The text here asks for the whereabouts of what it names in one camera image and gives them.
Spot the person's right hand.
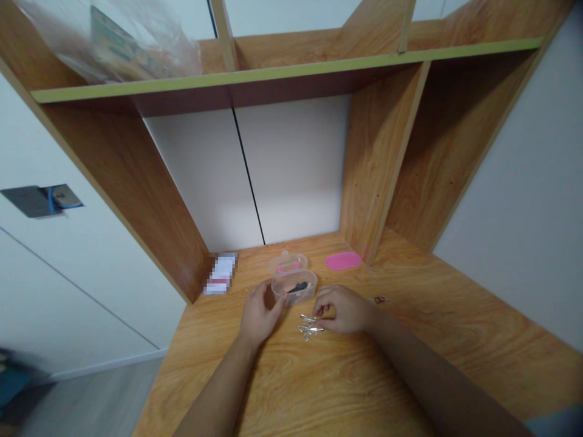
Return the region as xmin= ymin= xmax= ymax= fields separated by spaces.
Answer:
xmin=312 ymin=285 xmax=383 ymax=334

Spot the wooden desk hutch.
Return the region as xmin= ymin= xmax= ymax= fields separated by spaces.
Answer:
xmin=0 ymin=0 xmax=576 ymax=307

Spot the pile of silver hair clips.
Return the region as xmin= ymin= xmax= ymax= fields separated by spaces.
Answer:
xmin=296 ymin=313 xmax=325 ymax=342

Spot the person's left hand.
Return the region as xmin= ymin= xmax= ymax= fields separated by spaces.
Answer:
xmin=238 ymin=279 xmax=288 ymax=349

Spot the clear plastic oval box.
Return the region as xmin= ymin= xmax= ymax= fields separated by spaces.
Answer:
xmin=271 ymin=268 xmax=318 ymax=306

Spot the pink oval lid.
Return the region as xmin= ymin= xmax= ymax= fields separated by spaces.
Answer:
xmin=325 ymin=251 xmax=363 ymax=272

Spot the white and red packet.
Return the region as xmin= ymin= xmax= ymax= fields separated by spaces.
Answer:
xmin=203 ymin=251 xmax=239 ymax=297

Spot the clear plastic bag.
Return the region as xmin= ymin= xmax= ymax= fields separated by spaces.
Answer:
xmin=13 ymin=0 xmax=202 ymax=85

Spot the grey wall switch plate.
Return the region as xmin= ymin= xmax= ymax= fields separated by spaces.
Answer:
xmin=0 ymin=183 xmax=86 ymax=219

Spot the clear oval box lid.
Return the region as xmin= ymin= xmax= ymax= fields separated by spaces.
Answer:
xmin=268 ymin=251 xmax=309 ymax=276

